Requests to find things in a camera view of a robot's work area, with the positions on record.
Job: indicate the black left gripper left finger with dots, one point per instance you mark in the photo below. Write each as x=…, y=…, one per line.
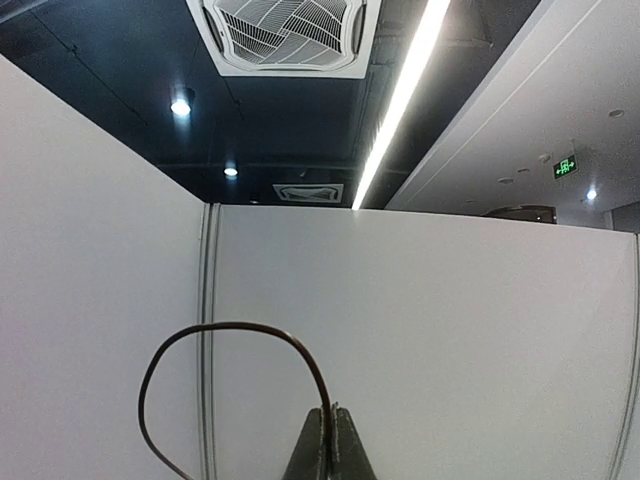
x=311, y=456

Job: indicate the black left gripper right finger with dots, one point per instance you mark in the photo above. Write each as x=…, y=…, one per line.
x=349, y=458

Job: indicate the small far ceiling vent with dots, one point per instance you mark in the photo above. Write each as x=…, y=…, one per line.
x=310, y=193

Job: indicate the green exit sign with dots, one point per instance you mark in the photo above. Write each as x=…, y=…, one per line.
x=565, y=166

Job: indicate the ceiling air vent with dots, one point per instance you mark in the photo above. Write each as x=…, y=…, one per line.
x=326, y=39

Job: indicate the linear ceiling light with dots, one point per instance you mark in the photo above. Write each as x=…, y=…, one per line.
x=418, y=55

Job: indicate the left aluminium corner post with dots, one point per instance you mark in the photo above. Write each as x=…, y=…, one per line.
x=204, y=342

